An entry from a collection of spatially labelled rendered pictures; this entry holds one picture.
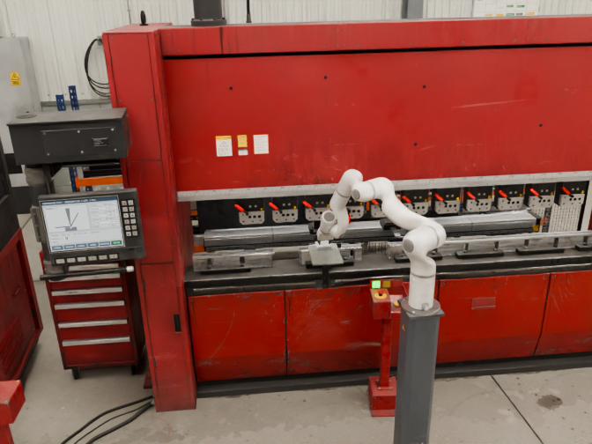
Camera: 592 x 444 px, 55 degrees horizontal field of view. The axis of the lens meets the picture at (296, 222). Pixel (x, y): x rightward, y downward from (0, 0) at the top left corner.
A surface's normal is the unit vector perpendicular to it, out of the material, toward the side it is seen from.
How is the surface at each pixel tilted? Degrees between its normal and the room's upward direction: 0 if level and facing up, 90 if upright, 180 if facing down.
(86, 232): 90
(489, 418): 0
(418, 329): 90
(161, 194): 90
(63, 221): 90
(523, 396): 0
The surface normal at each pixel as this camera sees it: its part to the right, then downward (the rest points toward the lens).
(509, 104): 0.09, 0.37
